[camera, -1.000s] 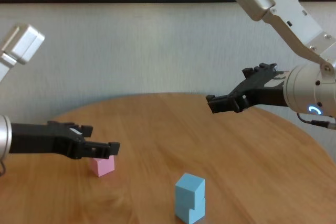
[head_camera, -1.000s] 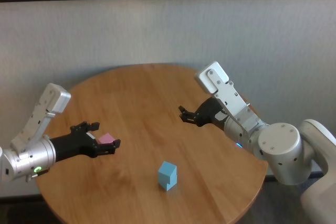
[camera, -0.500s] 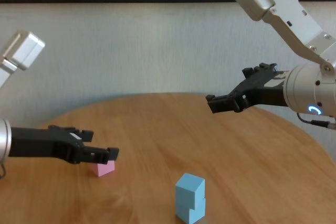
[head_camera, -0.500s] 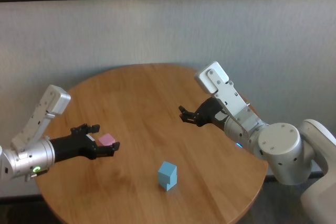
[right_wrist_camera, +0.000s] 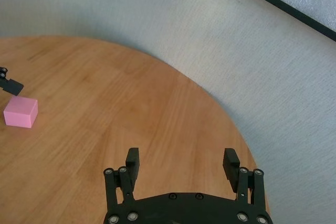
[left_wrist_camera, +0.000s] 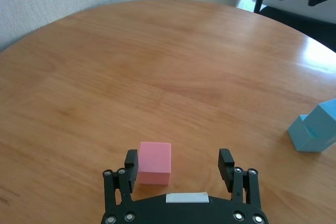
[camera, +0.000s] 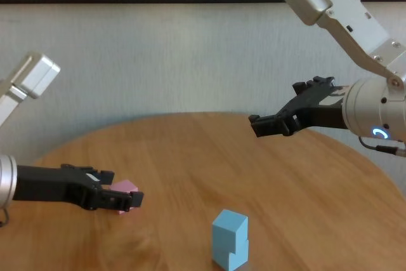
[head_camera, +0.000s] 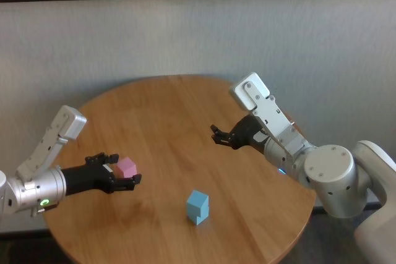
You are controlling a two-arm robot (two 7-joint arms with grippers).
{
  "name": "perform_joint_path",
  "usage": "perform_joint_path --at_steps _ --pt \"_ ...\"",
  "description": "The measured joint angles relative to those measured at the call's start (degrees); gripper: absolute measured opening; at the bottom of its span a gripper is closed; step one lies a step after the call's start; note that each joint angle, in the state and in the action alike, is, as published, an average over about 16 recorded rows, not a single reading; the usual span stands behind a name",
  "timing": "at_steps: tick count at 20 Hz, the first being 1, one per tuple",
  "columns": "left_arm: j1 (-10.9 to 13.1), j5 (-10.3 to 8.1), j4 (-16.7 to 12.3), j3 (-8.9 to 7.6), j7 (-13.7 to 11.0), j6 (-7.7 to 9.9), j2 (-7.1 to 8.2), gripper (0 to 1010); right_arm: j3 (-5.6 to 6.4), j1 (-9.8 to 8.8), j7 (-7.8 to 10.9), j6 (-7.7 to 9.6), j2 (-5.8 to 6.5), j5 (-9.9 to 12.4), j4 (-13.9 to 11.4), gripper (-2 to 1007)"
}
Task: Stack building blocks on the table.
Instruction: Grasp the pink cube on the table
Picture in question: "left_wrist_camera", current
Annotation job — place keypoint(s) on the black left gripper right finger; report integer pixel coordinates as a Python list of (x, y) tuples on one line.
[(226, 171)]

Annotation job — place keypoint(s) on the black office chair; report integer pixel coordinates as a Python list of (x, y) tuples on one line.
[(288, 16)]

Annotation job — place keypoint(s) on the pink cube block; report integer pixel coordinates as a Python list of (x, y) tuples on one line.
[(155, 161)]

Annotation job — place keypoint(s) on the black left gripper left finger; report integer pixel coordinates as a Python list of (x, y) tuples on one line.
[(131, 171)]

